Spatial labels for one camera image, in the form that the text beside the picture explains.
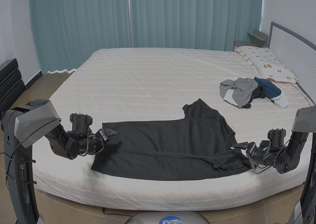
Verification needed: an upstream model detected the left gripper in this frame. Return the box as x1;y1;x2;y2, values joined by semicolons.
86;129;118;156

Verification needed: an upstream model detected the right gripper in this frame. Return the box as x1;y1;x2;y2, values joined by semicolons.
233;142;271;169

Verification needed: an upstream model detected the black T-shirt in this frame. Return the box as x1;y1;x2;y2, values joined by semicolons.
91;98;251;181

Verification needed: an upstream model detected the pile of clothes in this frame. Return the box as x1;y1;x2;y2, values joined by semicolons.
219;77;289;109

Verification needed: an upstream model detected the bed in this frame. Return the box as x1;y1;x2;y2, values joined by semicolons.
32;21;316;215

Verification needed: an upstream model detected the white printed pillow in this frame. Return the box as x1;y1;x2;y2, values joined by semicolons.
234;46;298;84

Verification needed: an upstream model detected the grey bedside table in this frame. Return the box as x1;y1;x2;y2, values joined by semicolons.
234;29;268;52

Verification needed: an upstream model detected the black chest of drawers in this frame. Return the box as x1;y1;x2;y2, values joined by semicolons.
0;59;26;116

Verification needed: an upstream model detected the blue-green curtain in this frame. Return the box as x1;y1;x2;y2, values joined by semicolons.
128;0;263;52
30;0;130;75

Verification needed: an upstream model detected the black cable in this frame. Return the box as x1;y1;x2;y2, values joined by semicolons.
102;207;129;218
5;118;62;181

